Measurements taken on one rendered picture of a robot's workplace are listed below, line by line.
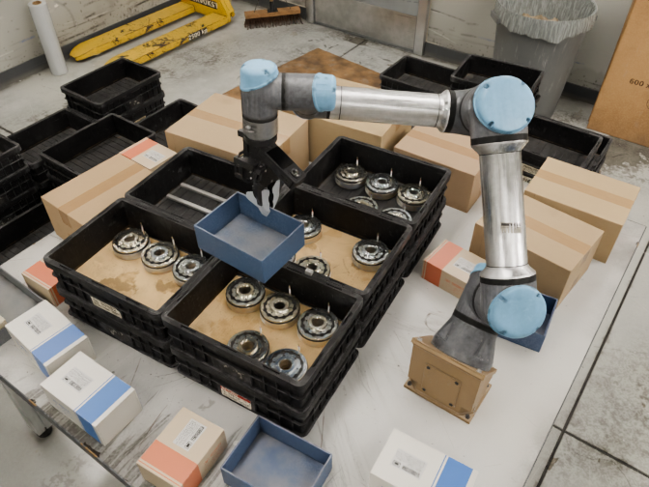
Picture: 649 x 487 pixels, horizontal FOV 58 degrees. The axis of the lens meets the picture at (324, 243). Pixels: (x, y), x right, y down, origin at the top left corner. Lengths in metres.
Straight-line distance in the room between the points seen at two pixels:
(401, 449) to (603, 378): 1.43
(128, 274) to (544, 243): 1.17
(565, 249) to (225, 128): 1.17
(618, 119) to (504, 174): 2.85
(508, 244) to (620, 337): 1.62
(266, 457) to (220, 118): 1.21
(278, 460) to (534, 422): 0.63
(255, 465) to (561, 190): 1.23
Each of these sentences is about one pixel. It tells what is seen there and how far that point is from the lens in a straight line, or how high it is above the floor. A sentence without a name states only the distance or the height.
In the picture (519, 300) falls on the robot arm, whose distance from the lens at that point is 1.27.
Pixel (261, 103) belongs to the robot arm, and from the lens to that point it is 1.22.
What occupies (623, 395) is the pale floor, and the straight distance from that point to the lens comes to 2.65.
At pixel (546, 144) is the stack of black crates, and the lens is 2.92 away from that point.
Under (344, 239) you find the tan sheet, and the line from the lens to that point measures 1.74.
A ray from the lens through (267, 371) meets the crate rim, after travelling 1.32.
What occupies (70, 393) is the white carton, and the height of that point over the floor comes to 0.79.
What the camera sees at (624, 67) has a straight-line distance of 4.03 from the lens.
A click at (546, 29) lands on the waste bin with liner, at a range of 3.65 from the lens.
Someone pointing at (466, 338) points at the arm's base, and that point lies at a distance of 1.41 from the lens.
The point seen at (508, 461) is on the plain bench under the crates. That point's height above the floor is 0.70.
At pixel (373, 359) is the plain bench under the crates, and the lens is 1.62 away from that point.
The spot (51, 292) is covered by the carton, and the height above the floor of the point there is 0.76.
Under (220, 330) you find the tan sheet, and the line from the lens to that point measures 1.53.
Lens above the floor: 2.01
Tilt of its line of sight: 43 degrees down
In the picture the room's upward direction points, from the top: straight up
